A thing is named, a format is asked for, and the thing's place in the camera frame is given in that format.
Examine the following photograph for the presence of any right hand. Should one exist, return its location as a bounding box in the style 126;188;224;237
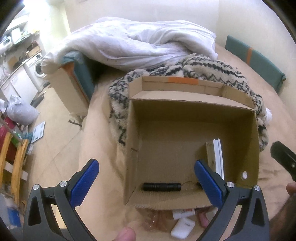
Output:
269;182;295;240

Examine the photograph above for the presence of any white pill bottle red label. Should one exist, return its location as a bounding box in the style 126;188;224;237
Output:
172;208;195;220

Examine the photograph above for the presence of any white remote control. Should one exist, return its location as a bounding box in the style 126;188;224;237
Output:
206;138;224;179

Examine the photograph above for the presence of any zigzag patterned fuzzy blanket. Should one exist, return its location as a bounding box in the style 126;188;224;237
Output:
108;54;268;152

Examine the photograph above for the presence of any white duvet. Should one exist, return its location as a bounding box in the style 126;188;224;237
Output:
41;17;218;74

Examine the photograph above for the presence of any green orange sofa armrest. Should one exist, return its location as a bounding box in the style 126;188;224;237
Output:
47;51;97;119

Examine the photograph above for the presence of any grey stuffed bag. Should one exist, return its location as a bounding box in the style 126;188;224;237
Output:
6;95;39;126

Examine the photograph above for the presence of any yellow wooden chair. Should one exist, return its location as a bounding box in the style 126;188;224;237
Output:
1;133;29;206

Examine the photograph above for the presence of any open cardboard box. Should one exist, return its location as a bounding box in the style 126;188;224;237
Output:
123;76;259;210

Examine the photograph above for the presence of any left hand thumb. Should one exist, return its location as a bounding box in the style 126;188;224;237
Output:
113;227;136;241

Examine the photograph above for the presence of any black cylindrical flashlight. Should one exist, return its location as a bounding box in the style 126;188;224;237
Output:
142;183;182;192

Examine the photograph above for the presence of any white earbuds case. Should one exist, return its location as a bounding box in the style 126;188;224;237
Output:
171;217;196;240

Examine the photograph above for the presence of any green cushion with orange stripe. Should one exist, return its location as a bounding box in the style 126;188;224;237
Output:
225;35;286;93

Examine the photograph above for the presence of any pink toy figure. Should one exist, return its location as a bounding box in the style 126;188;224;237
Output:
198;211;209;228

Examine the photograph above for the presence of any white bathroom scale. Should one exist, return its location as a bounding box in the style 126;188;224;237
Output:
31;121;46;144

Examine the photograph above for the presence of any white washing machine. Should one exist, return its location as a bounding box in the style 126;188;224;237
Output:
23;52;46;92

